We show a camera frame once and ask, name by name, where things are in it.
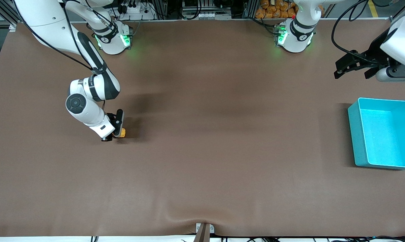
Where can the white connector strip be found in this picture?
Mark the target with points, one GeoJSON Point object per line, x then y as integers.
{"type": "Point", "coordinates": [206, 15]}

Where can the white mat corner clamp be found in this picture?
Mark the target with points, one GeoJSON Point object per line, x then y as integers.
{"type": "Point", "coordinates": [12, 28]}

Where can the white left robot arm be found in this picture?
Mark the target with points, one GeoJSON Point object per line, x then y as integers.
{"type": "Point", "coordinates": [298, 37]}

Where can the white power strip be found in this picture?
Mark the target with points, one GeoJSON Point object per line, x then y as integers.
{"type": "Point", "coordinates": [135, 11]}

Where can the orange snack packets pile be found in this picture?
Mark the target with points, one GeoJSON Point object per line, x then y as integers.
{"type": "Point", "coordinates": [268, 10]}

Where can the yellow beetle toy car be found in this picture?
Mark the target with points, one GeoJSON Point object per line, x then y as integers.
{"type": "Point", "coordinates": [122, 133]}

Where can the grey metal mount bracket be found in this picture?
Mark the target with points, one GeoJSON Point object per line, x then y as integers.
{"type": "Point", "coordinates": [205, 233]}

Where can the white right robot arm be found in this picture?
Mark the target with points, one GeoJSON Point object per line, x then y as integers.
{"type": "Point", "coordinates": [51, 20]}

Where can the brown table mat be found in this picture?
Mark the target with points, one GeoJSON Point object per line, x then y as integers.
{"type": "Point", "coordinates": [202, 151]}

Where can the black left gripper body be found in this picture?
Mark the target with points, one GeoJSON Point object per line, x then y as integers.
{"type": "Point", "coordinates": [374, 51]}

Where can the teal plastic storage box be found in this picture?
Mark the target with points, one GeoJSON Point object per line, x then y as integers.
{"type": "Point", "coordinates": [384, 134]}

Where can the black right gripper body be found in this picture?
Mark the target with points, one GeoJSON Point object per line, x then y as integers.
{"type": "Point", "coordinates": [116, 123]}

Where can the aluminium frame strut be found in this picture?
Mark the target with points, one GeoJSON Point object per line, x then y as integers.
{"type": "Point", "coordinates": [4, 15]}

